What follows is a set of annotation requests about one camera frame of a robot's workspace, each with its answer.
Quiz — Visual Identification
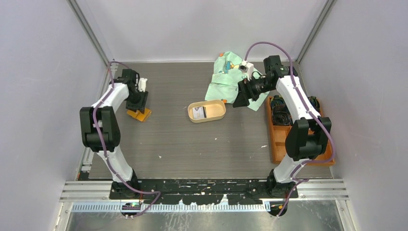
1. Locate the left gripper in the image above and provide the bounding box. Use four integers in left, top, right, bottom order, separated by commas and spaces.
126, 88, 148, 114

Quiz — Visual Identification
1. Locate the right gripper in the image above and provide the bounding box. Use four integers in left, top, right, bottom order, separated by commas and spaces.
232, 75, 274, 108

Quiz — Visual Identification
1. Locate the orange leather card holder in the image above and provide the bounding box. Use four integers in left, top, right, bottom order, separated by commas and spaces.
127, 108, 152, 122

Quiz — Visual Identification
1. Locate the credit card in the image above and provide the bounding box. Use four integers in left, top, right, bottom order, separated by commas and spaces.
192, 106, 207, 120

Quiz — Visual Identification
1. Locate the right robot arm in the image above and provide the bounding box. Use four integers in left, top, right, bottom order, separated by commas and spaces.
232, 55, 332, 198

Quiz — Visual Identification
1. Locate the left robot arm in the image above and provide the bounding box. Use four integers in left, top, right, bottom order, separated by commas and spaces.
79, 68, 148, 199

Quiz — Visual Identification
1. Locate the green cartoon cloth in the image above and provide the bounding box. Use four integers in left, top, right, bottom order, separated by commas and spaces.
204, 51, 270, 112

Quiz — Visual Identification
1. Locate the beige oval tray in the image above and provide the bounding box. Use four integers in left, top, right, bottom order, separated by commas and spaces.
188, 100, 226, 123

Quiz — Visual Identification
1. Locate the orange compartment organizer box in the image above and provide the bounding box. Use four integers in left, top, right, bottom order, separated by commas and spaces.
266, 95, 336, 167

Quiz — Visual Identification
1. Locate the dark bundle in corner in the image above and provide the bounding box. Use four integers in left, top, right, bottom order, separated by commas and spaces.
308, 96, 321, 113

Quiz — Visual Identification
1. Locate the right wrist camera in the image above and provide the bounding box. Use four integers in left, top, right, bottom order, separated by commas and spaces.
238, 60, 254, 75

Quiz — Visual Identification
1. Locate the dark coiled strap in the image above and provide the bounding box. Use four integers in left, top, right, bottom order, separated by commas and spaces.
270, 96, 292, 126

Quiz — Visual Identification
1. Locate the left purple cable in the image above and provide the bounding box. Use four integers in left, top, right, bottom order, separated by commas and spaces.
92, 60, 162, 218

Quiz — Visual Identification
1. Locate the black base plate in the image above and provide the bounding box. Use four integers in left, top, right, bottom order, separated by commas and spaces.
109, 179, 298, 205

